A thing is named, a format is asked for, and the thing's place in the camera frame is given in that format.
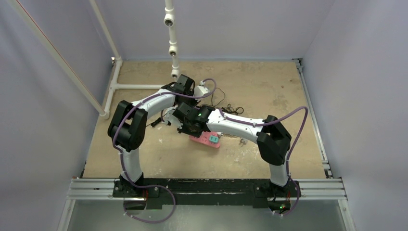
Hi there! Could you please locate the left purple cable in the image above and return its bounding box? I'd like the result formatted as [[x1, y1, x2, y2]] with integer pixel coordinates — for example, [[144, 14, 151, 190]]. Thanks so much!
[[111, 78, 217, 224]]

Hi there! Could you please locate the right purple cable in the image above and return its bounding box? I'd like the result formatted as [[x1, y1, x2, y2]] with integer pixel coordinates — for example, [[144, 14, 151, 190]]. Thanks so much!
[[218, 106, 309, 218]]

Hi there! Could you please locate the black power adapter with switch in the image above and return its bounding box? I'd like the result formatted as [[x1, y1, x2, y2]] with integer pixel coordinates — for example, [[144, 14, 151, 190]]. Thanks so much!
[[146, 117, 163, 128]]

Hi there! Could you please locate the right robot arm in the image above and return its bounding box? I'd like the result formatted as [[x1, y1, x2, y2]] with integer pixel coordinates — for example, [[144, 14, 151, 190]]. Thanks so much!
[[168, 103, 292, 187]]

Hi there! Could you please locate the white PVC pipe frame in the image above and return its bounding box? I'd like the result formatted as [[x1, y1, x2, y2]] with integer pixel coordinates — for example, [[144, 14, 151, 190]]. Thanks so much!
[[6, 0, 182, 120]]

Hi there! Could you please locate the purple cable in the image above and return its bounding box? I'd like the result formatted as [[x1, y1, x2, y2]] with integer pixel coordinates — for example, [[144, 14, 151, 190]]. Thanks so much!
[[111, 78, 217, 224], [218, 106, 309, 218]]

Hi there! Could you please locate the teal white plug adapter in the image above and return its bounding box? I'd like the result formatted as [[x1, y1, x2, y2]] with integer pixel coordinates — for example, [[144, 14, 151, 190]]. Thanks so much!
[[208, 135, 219, 144]]

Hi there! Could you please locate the pink triangular power socket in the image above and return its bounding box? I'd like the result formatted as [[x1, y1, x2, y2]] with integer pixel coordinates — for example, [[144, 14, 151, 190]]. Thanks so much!
[[189, 131, 220, 148]]

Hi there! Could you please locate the black cable with adapters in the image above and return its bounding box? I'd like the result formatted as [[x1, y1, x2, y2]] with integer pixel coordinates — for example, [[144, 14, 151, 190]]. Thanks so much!
[[204, 88, 245, 116]]

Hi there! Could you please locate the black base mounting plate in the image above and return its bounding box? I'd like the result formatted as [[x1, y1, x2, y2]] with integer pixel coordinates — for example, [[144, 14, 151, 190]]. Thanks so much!
[[113, 177, 302, 212]]

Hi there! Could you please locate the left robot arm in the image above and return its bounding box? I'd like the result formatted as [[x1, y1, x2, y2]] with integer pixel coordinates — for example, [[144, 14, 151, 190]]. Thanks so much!
[[108, 75, 195, 190]]

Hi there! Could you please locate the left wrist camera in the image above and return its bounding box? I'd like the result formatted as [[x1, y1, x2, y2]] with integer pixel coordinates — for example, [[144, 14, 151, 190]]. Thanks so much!
[[193, 85, 210, 99]]

